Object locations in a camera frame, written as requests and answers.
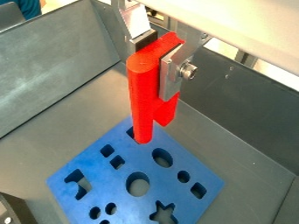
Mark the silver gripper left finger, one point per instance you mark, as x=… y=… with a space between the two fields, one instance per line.
x=135 y=24

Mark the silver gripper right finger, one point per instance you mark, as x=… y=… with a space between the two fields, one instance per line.
x=177 y=67

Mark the red square-circle peg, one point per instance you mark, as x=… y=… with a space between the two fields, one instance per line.
x=143 y=73

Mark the black object at corner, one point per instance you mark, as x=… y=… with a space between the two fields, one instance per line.
x=15 y=211

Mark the person in teal shirt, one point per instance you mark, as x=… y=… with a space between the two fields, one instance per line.
x=31 y=8

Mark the grey metal tray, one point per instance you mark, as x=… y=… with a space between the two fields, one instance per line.
x=63 y=96

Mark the blue shape-sorting board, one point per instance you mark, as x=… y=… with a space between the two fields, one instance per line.
x=121 y=182

